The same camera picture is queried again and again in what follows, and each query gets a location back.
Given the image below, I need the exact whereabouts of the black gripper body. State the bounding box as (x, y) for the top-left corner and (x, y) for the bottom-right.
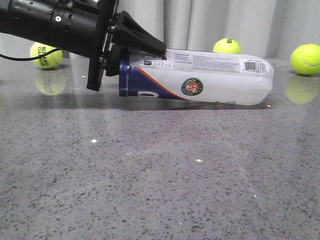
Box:
(86, 0), (119, 92)

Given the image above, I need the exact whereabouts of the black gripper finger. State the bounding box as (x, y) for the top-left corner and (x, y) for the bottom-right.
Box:
(109, 10), (167, 56)
(105, 44), (129, 77)

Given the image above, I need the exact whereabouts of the white Roland Garros tennis can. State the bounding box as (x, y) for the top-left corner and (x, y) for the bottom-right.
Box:
(119, 49), (274, 106)

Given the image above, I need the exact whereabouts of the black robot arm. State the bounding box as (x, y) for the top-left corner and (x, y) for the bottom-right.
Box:
(0, 0), (166, 91)

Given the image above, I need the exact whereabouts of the Roland Garros tennis ball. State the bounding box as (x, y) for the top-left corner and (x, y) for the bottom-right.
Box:
(29, 42), (63, 69)

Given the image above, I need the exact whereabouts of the Wilson tennis ball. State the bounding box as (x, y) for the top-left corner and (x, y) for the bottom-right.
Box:
(212, 38), (241, 54)

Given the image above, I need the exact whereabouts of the rightmost yellow tennis ball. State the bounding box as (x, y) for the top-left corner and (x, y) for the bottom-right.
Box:
(290, 44), (320, 76)

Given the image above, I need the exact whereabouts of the grey pleated curtain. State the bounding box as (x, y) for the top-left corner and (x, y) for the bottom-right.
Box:
(0, 0), (320, 60)

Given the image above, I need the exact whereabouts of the thin black cable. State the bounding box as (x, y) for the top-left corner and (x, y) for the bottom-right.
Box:
(0, 47), (61, 62)

